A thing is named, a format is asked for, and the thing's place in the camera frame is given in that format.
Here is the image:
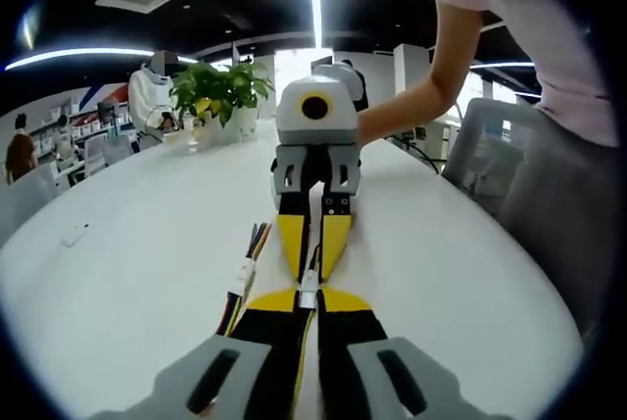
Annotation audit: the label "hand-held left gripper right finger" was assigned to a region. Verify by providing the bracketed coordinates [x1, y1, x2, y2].
[316, 286, 513, 420]

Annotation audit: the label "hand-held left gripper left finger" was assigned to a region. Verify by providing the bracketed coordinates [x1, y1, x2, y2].
[90, 287, 303, 420]

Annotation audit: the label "JST connector with multicolour wires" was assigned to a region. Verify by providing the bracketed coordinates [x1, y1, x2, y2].
[238, 221, 273, 280]
[215, 275, 257, 339]

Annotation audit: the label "JST connector with black wires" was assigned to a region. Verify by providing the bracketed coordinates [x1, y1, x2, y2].
[298, 241, 323, 294]

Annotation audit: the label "JST socket with yellow wires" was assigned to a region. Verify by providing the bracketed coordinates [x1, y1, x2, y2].
[287, 290, 319, 420]

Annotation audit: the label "green potted plant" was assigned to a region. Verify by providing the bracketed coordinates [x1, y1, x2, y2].
[169, 61, 276, 146]

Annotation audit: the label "grey mesh office chair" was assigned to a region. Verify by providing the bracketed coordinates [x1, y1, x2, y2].
[442, 98, 540, 218]

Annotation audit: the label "white office chair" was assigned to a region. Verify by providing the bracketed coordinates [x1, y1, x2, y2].
[81, 132, 131, 179]

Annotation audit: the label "small white flat device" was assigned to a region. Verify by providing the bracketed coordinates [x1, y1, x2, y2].
[60, 222, 92, 248]

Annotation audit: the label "storage shelves with white bins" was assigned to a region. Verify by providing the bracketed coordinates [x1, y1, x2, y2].
[27, 90, 133, 158]

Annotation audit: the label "person's body in pink shirt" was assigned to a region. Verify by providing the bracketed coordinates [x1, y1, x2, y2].
[429, 0, 621, 357]

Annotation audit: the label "curved ceiling light strip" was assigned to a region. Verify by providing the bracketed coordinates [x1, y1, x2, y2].
[3, 46, 154, 72]

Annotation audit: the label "black cable bundle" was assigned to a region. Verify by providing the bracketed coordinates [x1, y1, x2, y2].
[403, 137, 446, 175]

